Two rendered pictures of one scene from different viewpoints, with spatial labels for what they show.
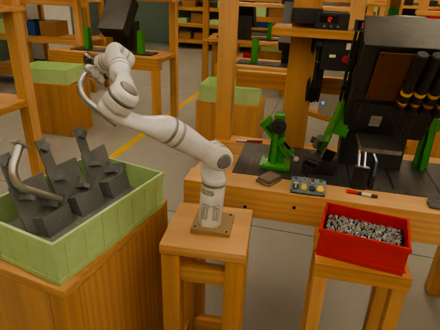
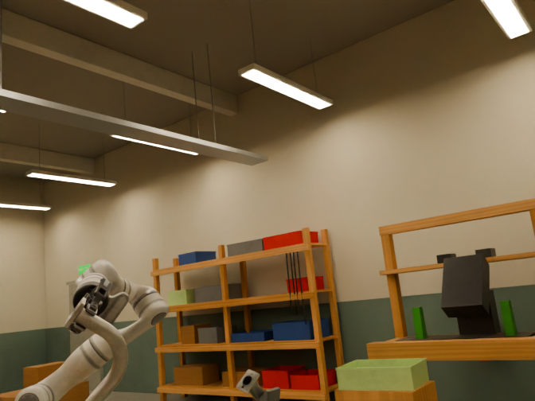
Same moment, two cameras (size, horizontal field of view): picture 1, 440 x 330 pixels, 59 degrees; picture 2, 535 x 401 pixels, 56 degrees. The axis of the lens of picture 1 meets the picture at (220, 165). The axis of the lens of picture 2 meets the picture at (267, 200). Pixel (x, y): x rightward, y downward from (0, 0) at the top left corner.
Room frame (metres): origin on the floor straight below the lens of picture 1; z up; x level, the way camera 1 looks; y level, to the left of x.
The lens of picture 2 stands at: (2.43, 1.30, 1.38)
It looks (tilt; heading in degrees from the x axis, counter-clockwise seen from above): 11 degrees up; 203
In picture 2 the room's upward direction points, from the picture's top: 6 degrees counter-clockwise
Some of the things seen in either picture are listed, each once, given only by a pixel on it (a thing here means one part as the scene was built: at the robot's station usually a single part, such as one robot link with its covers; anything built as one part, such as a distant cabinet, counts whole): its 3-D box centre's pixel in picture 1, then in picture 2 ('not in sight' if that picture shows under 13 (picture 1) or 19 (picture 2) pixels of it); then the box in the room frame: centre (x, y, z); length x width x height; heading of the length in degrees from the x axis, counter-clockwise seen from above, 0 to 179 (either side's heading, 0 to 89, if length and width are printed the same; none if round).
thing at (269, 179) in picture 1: (268, 178); not in sight; (1.61, -0.23, 0.91); 0.10 x 0.08 x 0.03; 136
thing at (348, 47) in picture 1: (339, 54); not in sight; (2.02, -0.57, 1.42); 0.17 x 0.12 x 0.15; 78
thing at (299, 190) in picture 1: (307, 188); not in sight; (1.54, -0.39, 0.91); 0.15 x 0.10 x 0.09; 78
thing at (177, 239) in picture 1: (209, 230); not in sight; (1.31, 0.03, 0.83); 0.32 x 0.32 x 0.04; 82
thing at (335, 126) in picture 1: (341, 119); not in sight; (1.75, -0.55, 1.17); 0.13 x 0.12 x 0.20; 78
